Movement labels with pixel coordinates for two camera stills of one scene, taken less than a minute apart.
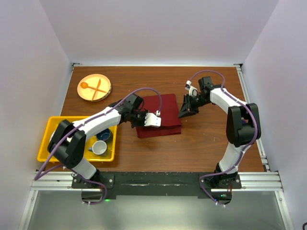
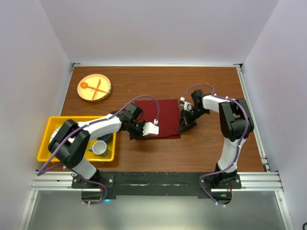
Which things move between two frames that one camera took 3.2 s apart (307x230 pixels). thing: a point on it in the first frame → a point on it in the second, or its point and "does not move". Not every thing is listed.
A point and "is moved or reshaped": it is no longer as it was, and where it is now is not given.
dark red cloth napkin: x=171 y=121 is moved or reshaped
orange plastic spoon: x=85 y=85 does not move
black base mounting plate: x=153 y=183 does not move
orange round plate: x=92 y=80 does not move
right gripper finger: x=185 y=110 → x=183 y=126
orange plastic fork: x=96 y=89 does not move
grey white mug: x=99 y=147 does not move
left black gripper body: x=137 y=119 → x=135 y=130
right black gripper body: x=196 y=102 → x=190 y=116
